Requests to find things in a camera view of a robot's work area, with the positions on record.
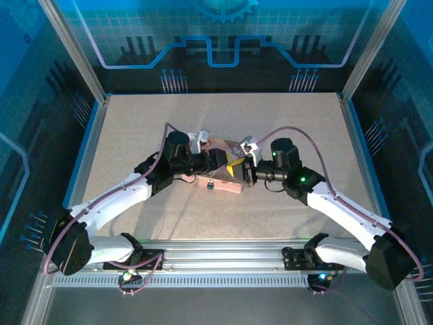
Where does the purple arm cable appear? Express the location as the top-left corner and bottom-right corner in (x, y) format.
(43, 122), (196, 297)
(256, 126), (426, 295)

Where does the pink fairy tin box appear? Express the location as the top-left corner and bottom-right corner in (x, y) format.
(198, 137), (253, 194)

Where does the small lit circuit board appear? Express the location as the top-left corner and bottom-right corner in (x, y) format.
(118, 269), (141, 285)
(309, 270), (336, 288)

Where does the blue table edge strip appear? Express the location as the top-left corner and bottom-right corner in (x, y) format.
(62, 100), (104, 209)
(346, 100), (392, 217)

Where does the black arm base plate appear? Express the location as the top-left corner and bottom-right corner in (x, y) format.
(102, 248), (166, 272)
(281, 246), (339, 272)

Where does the aluminium table frame rail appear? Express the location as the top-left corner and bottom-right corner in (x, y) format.
(340, 94), (429, 325)
(20, 94), (112, 325)

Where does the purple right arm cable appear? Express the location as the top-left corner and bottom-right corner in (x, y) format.
(256, 126), (426, 295)

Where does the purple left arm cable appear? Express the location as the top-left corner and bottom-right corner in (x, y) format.
(43, 122), (196, 297)

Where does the aluminium frame post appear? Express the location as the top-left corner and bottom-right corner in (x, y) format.
(340, 0), (407, 102)
(37, 0), (111, 104)

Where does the grey metal panel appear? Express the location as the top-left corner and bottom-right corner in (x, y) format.
(43, 286), (407, 325)

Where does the grey slotted cable duct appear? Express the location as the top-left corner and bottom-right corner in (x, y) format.
(52, 273), (314, 289)

